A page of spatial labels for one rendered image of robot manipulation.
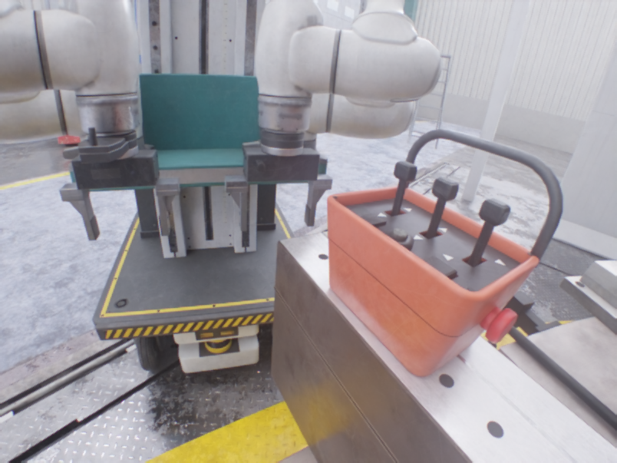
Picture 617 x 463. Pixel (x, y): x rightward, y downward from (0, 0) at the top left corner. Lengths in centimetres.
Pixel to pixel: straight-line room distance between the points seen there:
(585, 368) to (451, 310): 95
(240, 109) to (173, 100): 19
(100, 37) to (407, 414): 56
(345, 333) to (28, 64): 50
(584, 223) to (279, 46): 307
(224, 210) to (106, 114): 67
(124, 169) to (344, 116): 50
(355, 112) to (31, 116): 71
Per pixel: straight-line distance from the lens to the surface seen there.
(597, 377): 118
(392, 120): 75
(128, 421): 110
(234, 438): 101
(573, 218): 325
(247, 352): 102
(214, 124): 88
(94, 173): 53
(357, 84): 46
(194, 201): 104
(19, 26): 48
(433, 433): 31
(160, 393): 112
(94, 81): 48
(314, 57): 46
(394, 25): 49
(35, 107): 75
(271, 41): 47
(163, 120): 89
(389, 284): 28
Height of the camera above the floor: 93
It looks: 28 degrees down
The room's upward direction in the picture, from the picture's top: 6 degrees clockwise
